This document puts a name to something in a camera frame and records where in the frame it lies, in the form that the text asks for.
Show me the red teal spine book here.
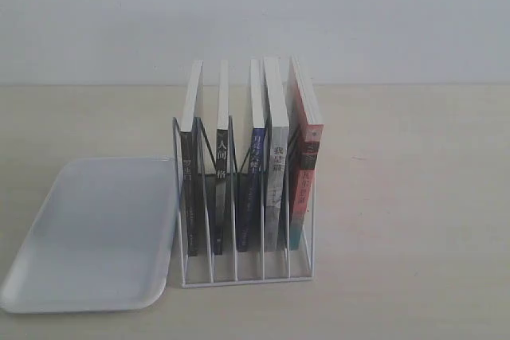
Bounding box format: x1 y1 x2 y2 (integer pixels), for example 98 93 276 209
287 57 324 250

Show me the dark brown spine book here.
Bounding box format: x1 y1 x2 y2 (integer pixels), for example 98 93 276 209
179 60 203 256

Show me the blue moon cover book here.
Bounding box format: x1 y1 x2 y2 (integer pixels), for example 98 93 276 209
237 59 265 252

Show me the black spine book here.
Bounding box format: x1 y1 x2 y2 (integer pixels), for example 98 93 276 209
214 60 229 255

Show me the grey white spine book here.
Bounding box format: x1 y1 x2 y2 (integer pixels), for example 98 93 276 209
263 57 289 252

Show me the white plastic tray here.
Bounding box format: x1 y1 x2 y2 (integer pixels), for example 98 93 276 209
1 158 178 314

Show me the white wire book rack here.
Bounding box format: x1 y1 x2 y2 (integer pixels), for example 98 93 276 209
171 79 316 289

